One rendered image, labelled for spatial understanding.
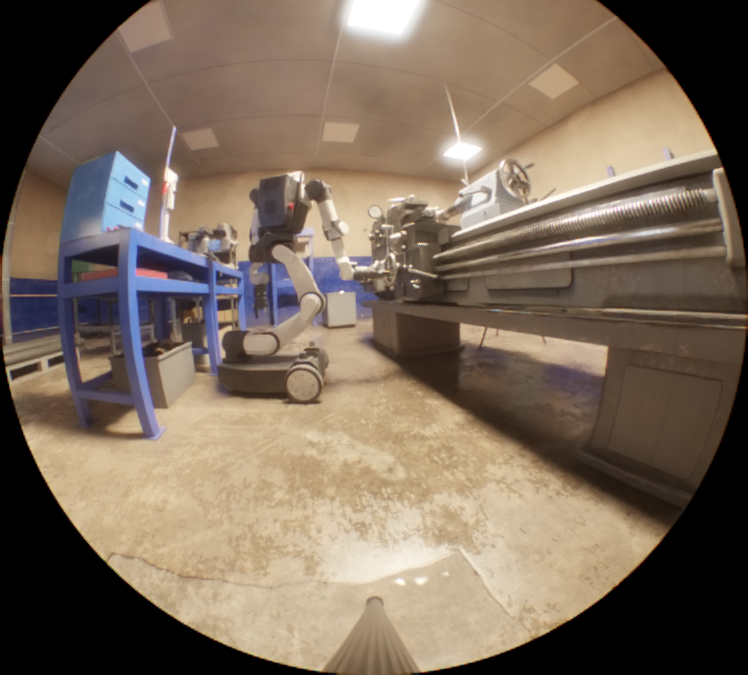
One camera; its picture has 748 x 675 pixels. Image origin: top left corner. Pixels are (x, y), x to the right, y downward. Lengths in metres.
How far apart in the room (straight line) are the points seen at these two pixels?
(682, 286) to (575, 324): 0.33
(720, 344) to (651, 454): 0.37
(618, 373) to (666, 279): 0.28
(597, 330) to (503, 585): 0.58
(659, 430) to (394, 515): 0.71
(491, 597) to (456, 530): 0.20
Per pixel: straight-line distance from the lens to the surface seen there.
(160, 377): 1.52
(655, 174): 0.82
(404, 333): 2.11
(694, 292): 0.79
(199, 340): 2.44
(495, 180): 1.42
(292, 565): 0.65
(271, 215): 1.51
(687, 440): 0.83
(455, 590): 0.60
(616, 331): 0.67
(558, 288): 0.95
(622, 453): 0.90
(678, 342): 0.63
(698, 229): 0.71
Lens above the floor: 0.54
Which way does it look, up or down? 2 degrees down
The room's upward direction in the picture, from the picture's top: 3 degrees counter-clockwise
